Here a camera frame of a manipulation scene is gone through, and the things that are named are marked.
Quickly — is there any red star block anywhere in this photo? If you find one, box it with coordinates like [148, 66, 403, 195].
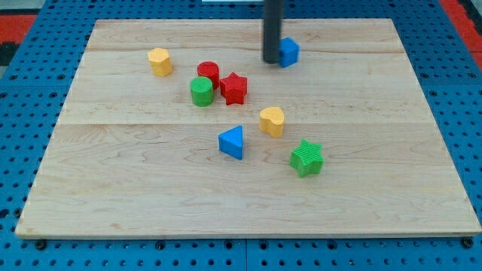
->
[220, 72, 248, 105]

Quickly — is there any green star block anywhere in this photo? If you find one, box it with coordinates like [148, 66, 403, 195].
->
[289, 139, 325, 178]

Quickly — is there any blue triangle block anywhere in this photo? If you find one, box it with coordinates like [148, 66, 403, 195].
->
[218, 126, 243, 160]

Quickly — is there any yellow heart block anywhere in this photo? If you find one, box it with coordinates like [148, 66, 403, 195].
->
[259, 107, 285, 138]

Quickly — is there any green cylinder block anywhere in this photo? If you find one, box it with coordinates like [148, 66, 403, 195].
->
[190, 76, 214, 107]

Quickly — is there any light wooden board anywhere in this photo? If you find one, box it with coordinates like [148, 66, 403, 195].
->
[16, 19, 481, 239]

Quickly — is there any red cylinder block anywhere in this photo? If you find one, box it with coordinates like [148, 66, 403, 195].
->
[197, 61, 219, 90]

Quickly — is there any blue cube block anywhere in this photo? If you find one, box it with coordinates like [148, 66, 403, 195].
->
[279, 37, 300, 68]

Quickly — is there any yellow hexagon block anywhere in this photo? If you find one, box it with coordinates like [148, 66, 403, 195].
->
[148, 47, 173, 77]

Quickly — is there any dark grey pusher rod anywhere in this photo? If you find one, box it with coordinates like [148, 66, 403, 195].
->
[262, 0, 284, 64]

